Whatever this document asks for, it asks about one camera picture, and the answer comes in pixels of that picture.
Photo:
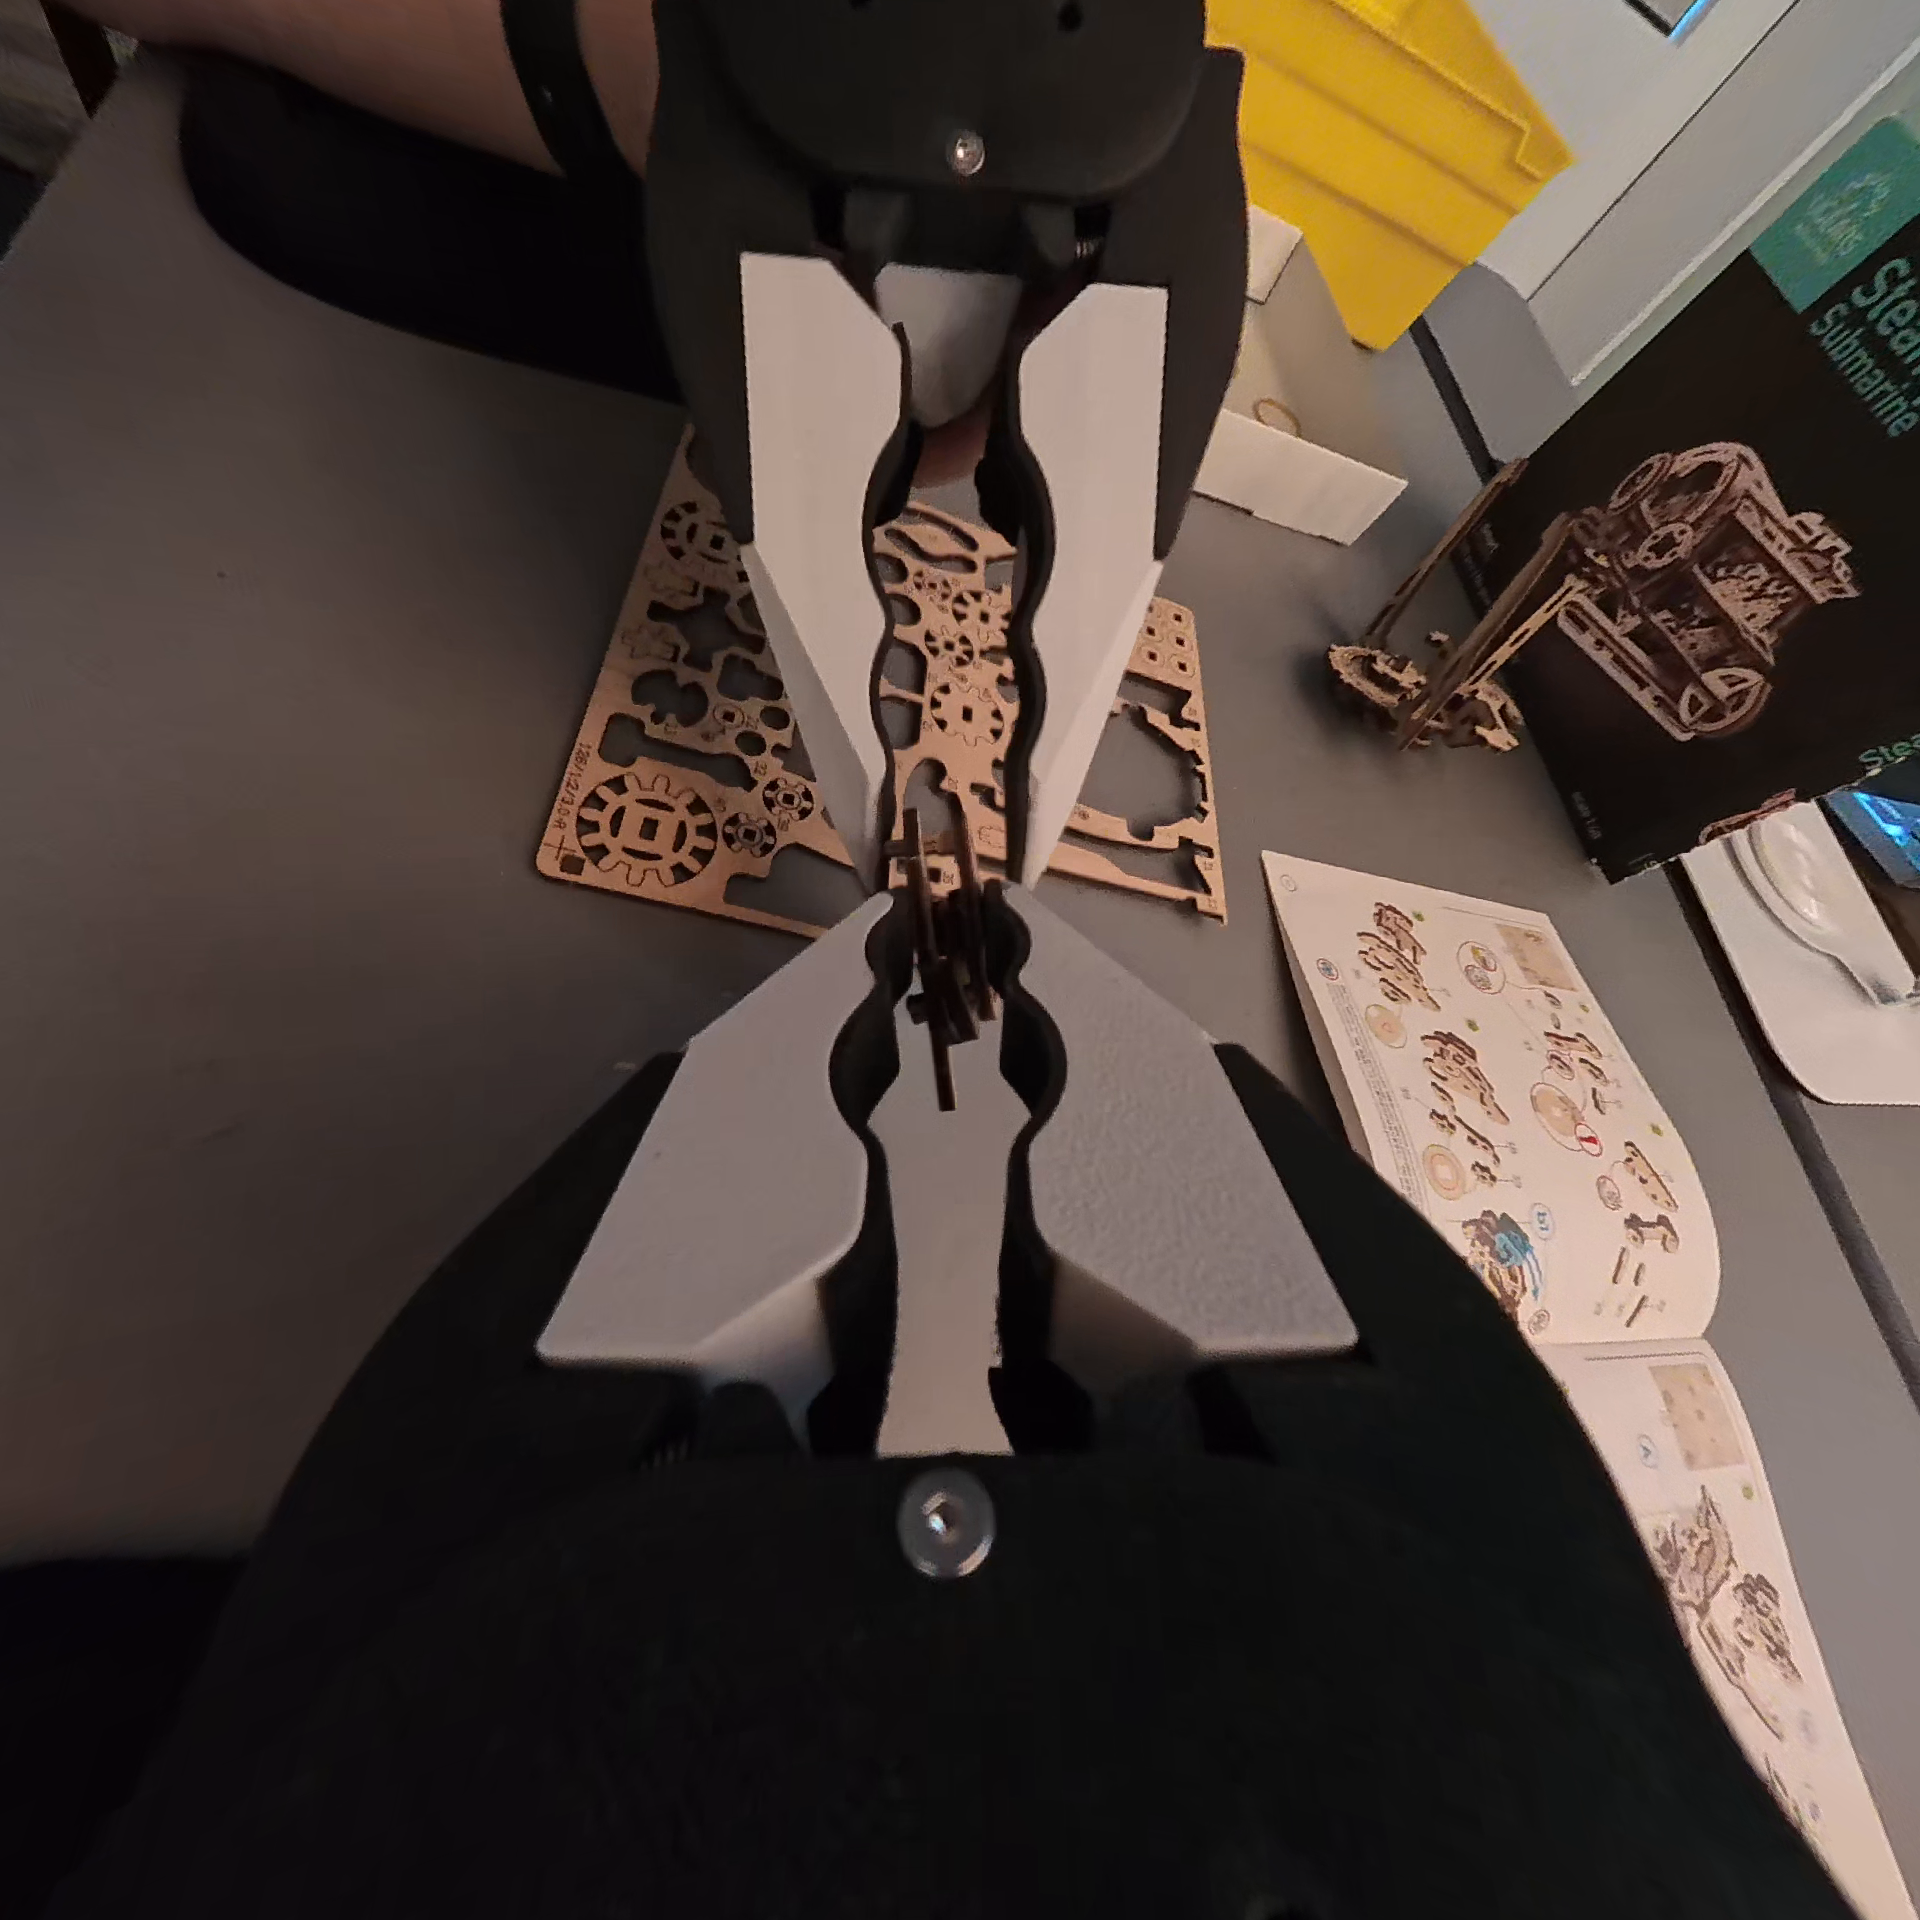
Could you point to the person's left hand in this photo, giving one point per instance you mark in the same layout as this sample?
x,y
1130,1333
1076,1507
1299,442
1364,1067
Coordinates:
x,y
950,450

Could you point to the white cardboard box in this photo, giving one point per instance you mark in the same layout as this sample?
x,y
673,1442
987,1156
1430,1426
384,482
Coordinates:
x,y
1303,482

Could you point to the black model kit box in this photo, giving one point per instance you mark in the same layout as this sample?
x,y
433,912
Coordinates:
x,y
1724,600

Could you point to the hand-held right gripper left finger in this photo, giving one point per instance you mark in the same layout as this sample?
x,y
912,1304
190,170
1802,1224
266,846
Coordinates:
x,y
720,1200

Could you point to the model instruction booklet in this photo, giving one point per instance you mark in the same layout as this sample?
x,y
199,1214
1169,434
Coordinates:
x,y
1502,1082

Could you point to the black wristband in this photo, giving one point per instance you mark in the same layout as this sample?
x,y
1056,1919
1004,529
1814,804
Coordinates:
x,y
532,90

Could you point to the person's left forearm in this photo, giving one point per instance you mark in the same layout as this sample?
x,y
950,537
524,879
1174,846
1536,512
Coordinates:
x,y
602,74

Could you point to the yellow plastic bin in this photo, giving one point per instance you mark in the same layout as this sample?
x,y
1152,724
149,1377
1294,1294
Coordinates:
x,y
1382,182

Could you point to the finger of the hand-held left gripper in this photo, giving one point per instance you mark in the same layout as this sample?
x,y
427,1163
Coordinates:
x,y
810,494
1109,510

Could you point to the laser-cut plywood parts sheet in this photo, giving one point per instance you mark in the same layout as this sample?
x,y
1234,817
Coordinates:
x,y
567,859

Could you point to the small wooden gear assembly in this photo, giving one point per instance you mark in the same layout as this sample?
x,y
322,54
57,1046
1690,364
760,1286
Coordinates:
x,y
943,960

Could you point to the partly built wooden model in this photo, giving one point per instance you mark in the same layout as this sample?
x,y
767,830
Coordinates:
x,y
1382,676

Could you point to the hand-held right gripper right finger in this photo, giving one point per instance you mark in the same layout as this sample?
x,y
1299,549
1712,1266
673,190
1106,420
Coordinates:
x,y
1177,1200

